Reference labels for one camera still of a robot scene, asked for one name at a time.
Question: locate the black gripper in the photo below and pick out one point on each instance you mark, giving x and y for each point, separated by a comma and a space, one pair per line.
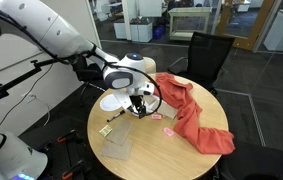
136, 101

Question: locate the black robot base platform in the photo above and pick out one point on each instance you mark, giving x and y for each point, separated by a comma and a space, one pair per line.
54, 151

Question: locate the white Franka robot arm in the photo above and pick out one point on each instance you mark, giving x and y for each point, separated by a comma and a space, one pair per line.
47, 30

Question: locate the pink packet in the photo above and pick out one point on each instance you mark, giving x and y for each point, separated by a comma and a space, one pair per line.
156, 116
168, 131

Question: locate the black marker pen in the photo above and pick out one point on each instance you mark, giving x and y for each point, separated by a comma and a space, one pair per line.
116, 116

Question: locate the small brown paper napkin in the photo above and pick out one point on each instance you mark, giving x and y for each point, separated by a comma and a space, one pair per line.
167, 110

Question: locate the white plate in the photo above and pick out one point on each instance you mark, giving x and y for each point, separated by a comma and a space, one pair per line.
107, 104

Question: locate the yellow-green packet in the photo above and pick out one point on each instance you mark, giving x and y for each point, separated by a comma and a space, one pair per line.
105, 130

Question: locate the tan wooden panel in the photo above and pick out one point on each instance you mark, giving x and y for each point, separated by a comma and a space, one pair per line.
150, 65

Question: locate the red cloth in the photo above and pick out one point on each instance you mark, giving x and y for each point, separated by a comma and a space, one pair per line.
191, 120

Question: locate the low white cabinet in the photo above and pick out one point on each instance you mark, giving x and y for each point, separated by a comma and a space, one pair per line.
137, 31

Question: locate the blue bin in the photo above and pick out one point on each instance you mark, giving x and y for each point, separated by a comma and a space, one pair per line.
158, 32

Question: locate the black mesh office chair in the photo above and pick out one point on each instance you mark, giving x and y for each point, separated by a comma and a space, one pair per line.
261, 163
207, 56

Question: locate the cream trolley table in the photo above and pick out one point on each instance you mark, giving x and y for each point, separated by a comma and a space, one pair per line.
189, 11

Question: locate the wooden door frame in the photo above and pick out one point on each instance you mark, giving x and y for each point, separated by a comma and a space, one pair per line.
244, 41

